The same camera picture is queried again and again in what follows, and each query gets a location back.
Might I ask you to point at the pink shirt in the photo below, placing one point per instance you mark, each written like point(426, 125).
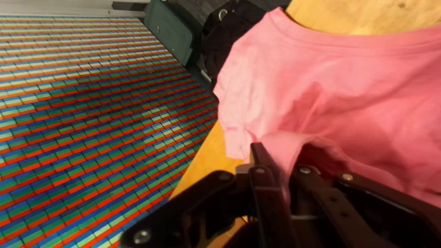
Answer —
point(370, 103)

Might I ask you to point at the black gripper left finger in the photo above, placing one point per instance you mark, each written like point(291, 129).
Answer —
point(209, 208)

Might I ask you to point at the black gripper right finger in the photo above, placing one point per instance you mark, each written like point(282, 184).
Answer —
point(353, 211)

